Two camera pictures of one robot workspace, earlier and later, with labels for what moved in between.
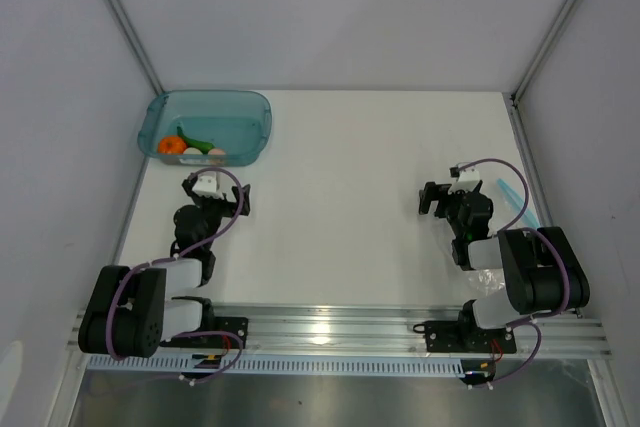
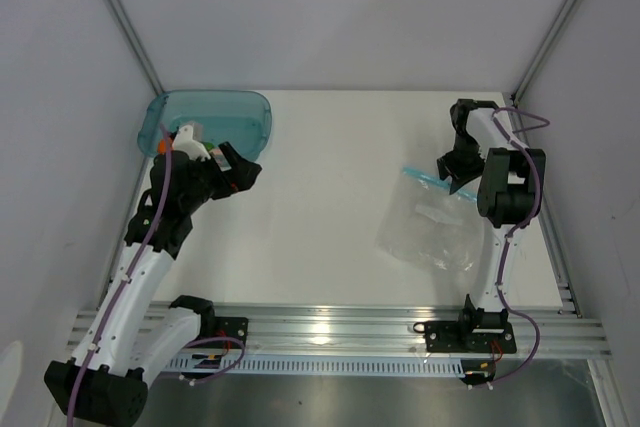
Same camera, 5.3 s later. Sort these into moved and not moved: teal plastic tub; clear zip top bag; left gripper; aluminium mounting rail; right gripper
Moved: left gripper; right gripper; clear zip top bag
Not moved: teal plastic tub; aluminium mounting rail
